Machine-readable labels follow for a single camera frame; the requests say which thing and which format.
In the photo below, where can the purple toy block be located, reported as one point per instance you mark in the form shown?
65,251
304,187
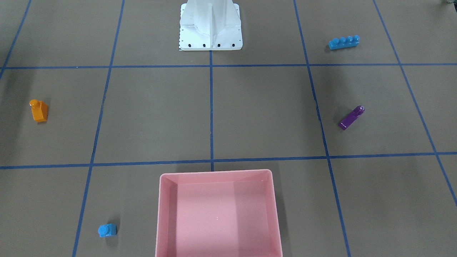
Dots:
348,120

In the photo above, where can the long blue toy block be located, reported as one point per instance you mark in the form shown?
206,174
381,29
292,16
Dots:
344,42

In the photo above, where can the small blue toy block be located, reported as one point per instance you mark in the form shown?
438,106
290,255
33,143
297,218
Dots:
107,230

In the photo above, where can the orange toy block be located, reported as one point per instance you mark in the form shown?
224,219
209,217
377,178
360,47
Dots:
39,110

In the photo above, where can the pink plastic box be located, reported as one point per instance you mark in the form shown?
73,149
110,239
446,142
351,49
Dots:
218,214

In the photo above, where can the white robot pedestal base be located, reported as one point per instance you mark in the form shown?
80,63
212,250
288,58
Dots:
210,25

